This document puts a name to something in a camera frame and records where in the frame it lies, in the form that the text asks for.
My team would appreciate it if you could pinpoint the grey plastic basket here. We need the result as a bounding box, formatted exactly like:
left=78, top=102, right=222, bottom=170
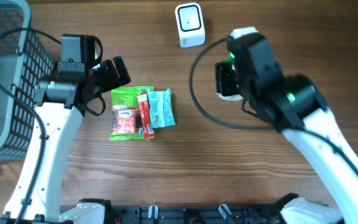
left=0, top=1, right=53, bottom=160

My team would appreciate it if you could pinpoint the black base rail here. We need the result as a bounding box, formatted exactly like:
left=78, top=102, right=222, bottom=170
left=111, top=204, right=283, bottom=224

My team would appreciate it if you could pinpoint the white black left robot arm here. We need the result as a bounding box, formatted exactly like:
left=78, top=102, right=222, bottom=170
left=1, top=56, right=131, bottom=223

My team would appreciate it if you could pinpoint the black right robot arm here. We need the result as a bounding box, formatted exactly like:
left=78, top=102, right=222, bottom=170
left=219, top=27, right=358, bottom=223

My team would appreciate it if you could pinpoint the white barcode scanner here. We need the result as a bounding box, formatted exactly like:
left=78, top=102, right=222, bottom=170
left=175, top=2, right=206, bottom=48

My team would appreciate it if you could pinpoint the green lid spice jar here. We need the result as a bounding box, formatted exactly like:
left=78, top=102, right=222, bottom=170
left=217, top=93, right=243, bottom=101

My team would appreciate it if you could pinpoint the pale green wipes packet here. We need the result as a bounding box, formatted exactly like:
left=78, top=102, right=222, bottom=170
left=147, top=88, right=175, bottom=129

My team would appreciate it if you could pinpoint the green snack bag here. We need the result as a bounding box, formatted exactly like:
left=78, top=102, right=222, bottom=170
left=109, top=86, right=155, bottom=141

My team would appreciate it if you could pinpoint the red tube packet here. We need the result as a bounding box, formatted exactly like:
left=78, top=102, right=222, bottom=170
left=137, top=93, right=155, bottom=139

